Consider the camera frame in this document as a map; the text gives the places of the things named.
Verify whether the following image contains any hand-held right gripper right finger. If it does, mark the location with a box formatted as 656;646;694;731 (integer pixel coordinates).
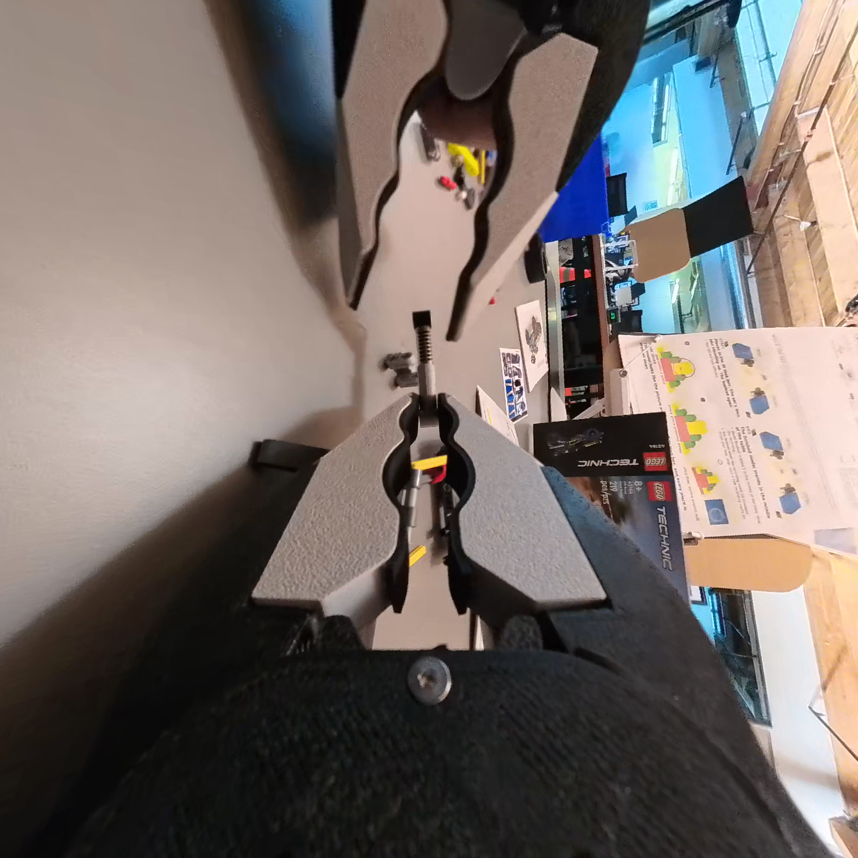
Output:
436;393;610;616

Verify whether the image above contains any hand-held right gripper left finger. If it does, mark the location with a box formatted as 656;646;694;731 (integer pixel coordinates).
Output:
251;393;423;616

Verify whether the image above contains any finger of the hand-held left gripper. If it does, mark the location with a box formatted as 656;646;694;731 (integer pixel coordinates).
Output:
444;0;599;343
333;0;449;311

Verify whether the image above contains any lego engine assembly blue beam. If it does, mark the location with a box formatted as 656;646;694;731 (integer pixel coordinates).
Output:
400;454;458;568

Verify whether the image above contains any grey lego shock absorber assembly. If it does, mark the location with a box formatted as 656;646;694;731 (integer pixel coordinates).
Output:
411;310;441;431

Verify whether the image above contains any pile of loose lego pieces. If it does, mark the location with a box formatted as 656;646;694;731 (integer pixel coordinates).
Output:
418;121;501;210

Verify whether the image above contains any black lego set box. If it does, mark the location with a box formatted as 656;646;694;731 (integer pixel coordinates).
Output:
532;412;693;606

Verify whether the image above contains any lego instruction booklet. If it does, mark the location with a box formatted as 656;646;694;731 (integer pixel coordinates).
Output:
514;299;551;394

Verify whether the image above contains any blue partition panel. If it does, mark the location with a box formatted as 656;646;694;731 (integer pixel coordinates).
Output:
538;136;611;244

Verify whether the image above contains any white paper sheet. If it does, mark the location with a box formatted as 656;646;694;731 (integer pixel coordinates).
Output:
475;385;522;447

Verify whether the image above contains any blue sticker sheet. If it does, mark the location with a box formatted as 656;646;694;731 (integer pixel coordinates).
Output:
499;347;531;424

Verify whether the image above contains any black and tan board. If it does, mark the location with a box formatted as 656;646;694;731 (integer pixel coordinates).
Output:
629;176;756;284

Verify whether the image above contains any brown cardboard box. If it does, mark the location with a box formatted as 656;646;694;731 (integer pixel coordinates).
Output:
681;532;816;595

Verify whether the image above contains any wooden shelving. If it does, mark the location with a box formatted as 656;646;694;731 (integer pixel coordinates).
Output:
743;0;858;329

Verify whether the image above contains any printed instruction poster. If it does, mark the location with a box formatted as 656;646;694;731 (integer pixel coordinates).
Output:
616;327;858;559

